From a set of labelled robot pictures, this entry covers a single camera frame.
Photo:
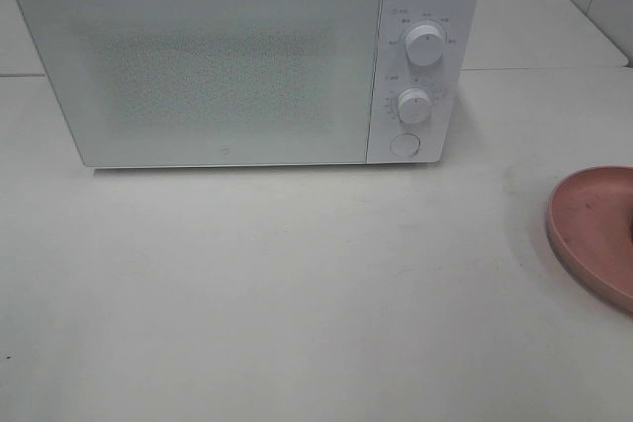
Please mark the round white door button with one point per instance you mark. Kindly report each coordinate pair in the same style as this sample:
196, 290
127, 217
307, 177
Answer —
405, 145

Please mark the white microwave door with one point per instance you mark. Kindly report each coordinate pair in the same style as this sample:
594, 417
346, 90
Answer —
156, 83

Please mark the pink round plate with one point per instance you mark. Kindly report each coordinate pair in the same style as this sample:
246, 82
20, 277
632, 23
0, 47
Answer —
589, 228

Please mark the lower white timer knob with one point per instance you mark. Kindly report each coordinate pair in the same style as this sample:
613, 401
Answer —
413, 106

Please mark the upper white power knob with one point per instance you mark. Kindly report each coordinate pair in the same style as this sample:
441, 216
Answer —
424, 43

